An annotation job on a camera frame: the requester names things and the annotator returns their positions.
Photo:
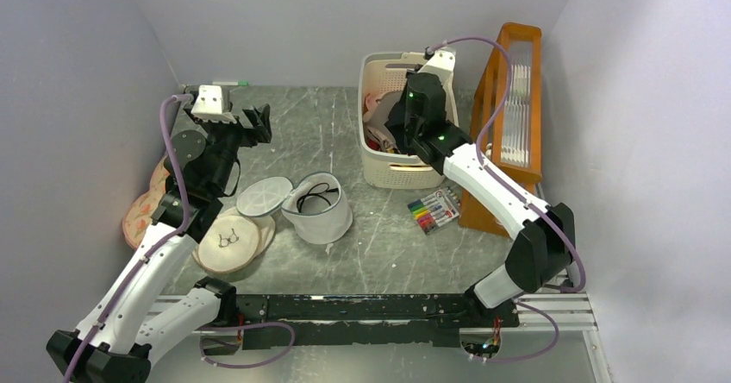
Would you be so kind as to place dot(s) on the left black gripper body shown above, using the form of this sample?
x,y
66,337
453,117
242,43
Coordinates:
x,y
225,138

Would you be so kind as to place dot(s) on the red cloth in basket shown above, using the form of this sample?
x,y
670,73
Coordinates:
x,y
385,146

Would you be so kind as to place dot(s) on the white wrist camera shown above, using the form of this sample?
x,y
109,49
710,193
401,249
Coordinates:
x,y
211,104
441,63

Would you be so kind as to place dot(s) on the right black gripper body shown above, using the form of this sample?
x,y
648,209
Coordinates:
x,y
409,129

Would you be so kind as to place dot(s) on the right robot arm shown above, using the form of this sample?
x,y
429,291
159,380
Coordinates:
x,y
542,234

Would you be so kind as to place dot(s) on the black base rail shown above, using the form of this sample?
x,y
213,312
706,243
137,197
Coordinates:
x,y
332,320

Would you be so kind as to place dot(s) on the grey brown cloth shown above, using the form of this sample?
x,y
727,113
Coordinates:
x,y
379,117

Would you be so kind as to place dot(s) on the cream plastic laundry basket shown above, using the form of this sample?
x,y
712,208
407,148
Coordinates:
x,y
381,73

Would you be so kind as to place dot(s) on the pack of coloured markers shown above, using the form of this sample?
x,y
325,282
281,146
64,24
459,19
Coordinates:
x,y
436,210

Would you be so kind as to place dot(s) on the orange wooden rack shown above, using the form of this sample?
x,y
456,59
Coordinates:
x,y
514,140

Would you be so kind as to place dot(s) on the beige round fabric pad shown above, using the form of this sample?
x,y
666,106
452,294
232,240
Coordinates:
x,y
233,241

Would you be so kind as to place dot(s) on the white mesh laundry bag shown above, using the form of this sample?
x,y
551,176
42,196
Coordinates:
x,y
316,206

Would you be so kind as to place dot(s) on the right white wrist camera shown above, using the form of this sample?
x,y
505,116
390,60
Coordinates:
x,y
441,63

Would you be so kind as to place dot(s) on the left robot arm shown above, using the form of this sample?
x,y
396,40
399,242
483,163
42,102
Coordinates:
x,y
116,342

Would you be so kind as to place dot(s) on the green white marker pen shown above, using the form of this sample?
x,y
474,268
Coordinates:
x,y
230,83

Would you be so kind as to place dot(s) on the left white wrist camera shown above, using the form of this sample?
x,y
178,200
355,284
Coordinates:
x,y
211,104

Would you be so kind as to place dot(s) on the pink cloth in basket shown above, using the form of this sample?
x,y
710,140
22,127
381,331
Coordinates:
x,y
371,103

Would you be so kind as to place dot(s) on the floral pink oven mitt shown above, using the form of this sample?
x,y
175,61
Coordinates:
x,y
139,215

